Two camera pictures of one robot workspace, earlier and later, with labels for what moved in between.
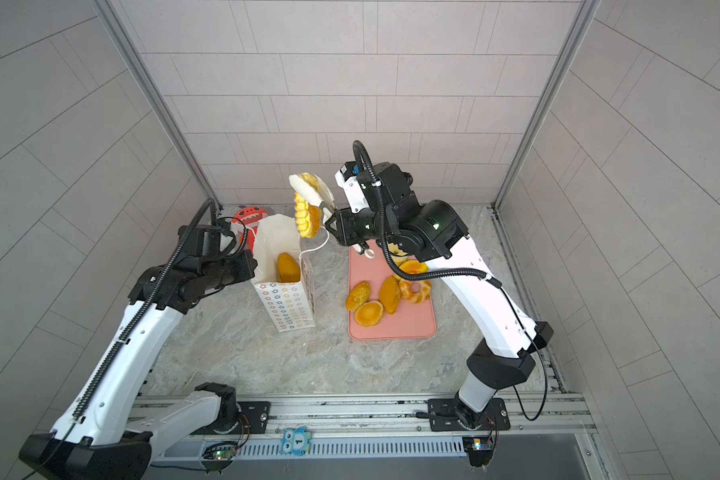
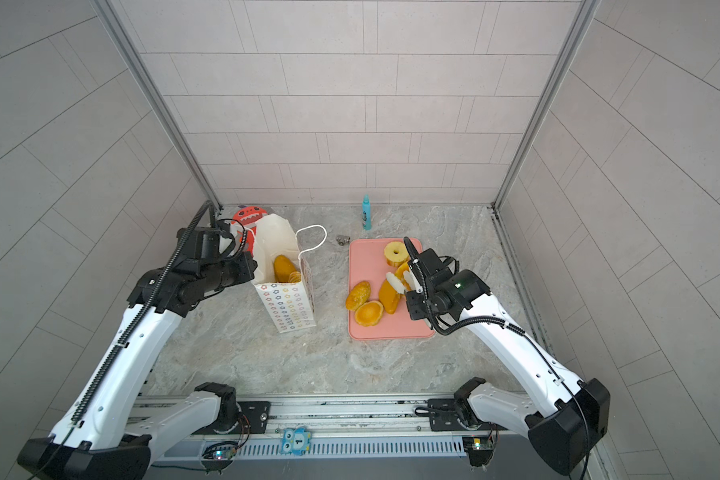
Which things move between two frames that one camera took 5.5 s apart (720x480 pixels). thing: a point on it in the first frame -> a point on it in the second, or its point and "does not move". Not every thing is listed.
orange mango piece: [390, 294] does not move
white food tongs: [300, 185] -> [411, 280]
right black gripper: [347, 231] -> [411, 301]
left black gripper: [247, 269] does not move
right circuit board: [480, 449] does not move
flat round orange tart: [369, 313] does not move
